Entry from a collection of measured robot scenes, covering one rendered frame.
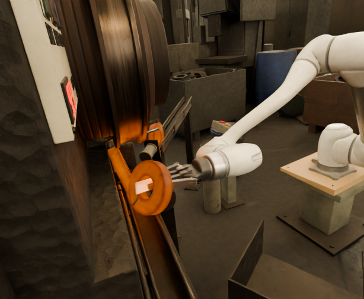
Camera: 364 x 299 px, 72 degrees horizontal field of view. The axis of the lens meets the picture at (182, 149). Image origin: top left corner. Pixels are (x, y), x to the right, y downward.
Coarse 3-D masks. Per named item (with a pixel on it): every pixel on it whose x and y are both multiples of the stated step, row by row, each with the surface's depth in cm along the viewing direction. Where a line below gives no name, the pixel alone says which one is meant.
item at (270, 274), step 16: (256, 240) 60; (256, 256) 62; (240, 272) 53; (256, 272) 62; (272, 272) 62; (288, 272) 62; (304, 272) 62; (240, 288) 47; (256, 288) 58; (272, 288) 58; (288, 288) 58; (304, 288) 58; (320, 288) 58; (336, 288) 58
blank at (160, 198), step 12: (144, 168) 71; (156, 168) 68; (132, 180) 74; (156, 180) 68; (168, 180) 67; (132, 192) 73; (144, 192) 73; (156, 192) 67; (168, 192) 66; (132, 204) 73; (144, 204) 69; (156, 204) 66
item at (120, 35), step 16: (96, 0) 46; (112, 0) 47; (128, 0) 46; (112, 16) 46; (128, 16) 47; (112, 32) 46; (128, 32) 47; (112, 48) 47; (128, 48) 48; (112, 64) 48; (128, 64) 49; (112, 80) 49; (128, 80) 50; (144, 80) 50; (128, 96) 52; (144, 96) 52; (128, 112) 54; (144, 112) 54; (128, 128) 58; (144, 128) 59
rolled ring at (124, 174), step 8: (112, 152) 78; (120, 152) 88; (112, 160) 76; (120, 160) 76; (120, 168) 75; (128, 168) 91; (120, 176) 75; (128, 176) 76; (128, 184) 76; (128, 192) 78
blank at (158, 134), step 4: (156, 124) 126; (160, 124) 131; (152, 128) 124; (160, 128) 131; (152, 132) 123; (156, 132) 125; (160, 132) 132; (148, 136) 123; (152, 136) 123; (156, 136) 125; (160, 136) 133; (160, 140) 133
